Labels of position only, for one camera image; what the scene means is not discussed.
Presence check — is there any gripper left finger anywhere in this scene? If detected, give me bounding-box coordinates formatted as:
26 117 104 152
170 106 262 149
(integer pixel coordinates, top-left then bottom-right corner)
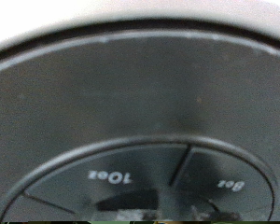
117 208 160 222

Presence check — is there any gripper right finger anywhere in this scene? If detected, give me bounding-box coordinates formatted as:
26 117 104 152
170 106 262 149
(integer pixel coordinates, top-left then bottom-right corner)
190 204 241 222

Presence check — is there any black Keurig coffee machine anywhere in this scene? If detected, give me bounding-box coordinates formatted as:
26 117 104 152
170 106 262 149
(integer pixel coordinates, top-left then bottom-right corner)
0 0 280 223

